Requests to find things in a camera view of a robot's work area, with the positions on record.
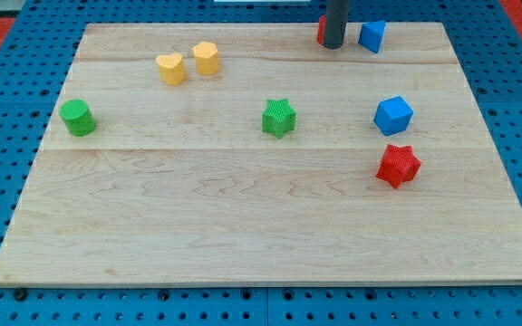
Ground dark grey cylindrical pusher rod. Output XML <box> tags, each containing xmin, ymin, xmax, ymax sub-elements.
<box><xmin>323</xmin><ymin>0</ymin><xmax>350</xmax><ymax>49</ymax></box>

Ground red cylinder block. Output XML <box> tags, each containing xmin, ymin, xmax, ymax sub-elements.
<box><xmin>316</xmin><ymin>15</ymin><xmax>326</xmax><ymax>44</ymax></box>

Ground blue triangular prism block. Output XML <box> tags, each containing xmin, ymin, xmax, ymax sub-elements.
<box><xmin>358</xmin><ymin>20</ymin><xmax>386</xmax><ymax>53</ymax></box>

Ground blue cube block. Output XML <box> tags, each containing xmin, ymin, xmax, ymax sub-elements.
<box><xmin>373</xmin><ymin>96</ymin><xmax>414</xmax><ymax>136</ymax></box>

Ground green star block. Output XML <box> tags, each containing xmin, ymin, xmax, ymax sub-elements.
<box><xmin>262</xmin><ymin>98</ymin><xmax>296</xmax><ymax>139</ymax></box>

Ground yellow pentagon block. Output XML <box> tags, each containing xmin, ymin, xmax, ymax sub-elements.
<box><xmin>192</xmin><ymin>42</ymin><xmax>220</xmax><ymax>75</ymax></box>

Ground red star block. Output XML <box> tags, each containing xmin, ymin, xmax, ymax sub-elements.
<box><xmin>376</xmin><ymin>144</ymin><xmax>421</xmax><ymax>189</ymax></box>

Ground yellow heart block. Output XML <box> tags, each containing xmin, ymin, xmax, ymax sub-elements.
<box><xmin>155</xmin><ymin>53</ymin><xmax>187</xmax><ymax>86</ymax></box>

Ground light wooden board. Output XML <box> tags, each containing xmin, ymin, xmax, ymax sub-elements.
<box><xmin>0</xmin><ymin>23</ymin><xmax>522</xmax><ymax>288</ymax></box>

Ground green cylinder block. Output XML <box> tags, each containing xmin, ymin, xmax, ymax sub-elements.
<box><xmin>59</xmin><ymin>99</ymin><xmax>96</xmax><ymax>137</ymax></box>

